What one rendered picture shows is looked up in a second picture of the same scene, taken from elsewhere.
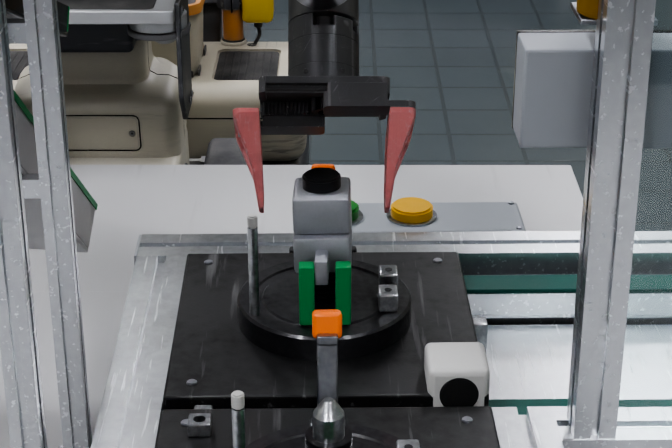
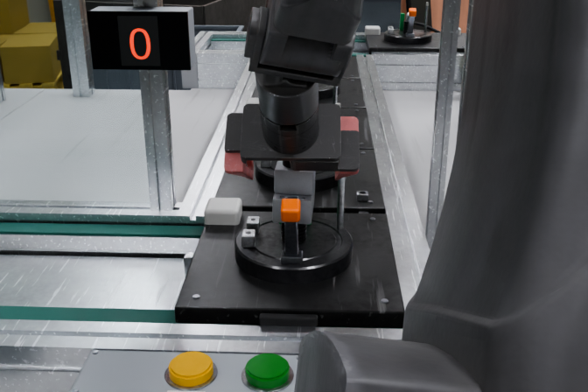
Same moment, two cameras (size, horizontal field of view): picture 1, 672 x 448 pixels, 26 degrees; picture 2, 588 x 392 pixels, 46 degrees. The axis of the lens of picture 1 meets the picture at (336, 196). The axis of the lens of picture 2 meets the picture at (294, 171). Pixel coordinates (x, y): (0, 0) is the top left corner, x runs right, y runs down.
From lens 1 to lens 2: 1.78 m
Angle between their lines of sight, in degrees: 134
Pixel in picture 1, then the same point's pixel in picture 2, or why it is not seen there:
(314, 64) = not seen: hidden behind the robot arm
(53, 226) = not seen: hidden behind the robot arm
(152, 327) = (411, 265)
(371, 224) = (235, 363)
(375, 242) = (238, 341)
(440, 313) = (214, 254)
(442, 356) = (231, 203)
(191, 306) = (387, 264)
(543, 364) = (143, 295)
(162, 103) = not seen: outside the picture
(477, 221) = (129, 363)
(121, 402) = (410, 223)
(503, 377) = (176, 287)
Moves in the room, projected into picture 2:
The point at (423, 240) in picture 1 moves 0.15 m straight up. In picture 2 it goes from (193, 339) to (185, 200)
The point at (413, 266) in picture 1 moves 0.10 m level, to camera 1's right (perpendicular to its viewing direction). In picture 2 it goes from (218, 292) to (126, 289)
